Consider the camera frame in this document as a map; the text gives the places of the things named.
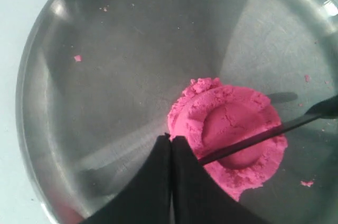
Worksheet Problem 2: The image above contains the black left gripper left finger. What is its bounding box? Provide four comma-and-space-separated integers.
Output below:
82, 134, 171, 224

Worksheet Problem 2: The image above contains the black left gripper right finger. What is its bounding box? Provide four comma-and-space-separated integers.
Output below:
172, 136, 258, 223

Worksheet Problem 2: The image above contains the pink dough lump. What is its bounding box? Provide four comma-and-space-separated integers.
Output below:
167, 78, 288, 200

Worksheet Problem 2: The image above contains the black kitchen knife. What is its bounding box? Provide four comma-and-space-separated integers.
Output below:
199, 95, 337, 166

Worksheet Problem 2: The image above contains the round stainless steel plate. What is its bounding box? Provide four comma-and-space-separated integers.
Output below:
16, 0, 337, 223

